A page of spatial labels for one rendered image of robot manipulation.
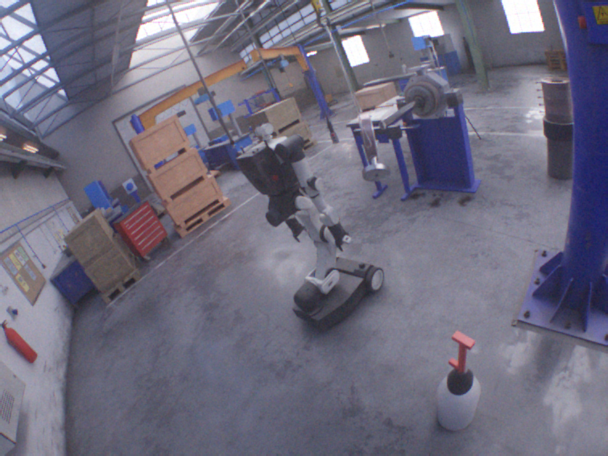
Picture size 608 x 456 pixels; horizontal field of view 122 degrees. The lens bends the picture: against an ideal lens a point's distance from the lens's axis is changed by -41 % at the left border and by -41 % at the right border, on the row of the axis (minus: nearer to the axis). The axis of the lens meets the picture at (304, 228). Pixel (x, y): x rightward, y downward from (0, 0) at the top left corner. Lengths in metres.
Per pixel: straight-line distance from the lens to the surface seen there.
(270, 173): 1.65
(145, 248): 5.52
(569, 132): 3.41
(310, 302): 2.06
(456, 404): 1.34
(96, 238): 5.12
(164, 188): 5.47
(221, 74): 8.44
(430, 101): 2.98
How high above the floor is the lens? 1.64
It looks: 27 degrees down
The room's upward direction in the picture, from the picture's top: 25 degrees counter-clockwise
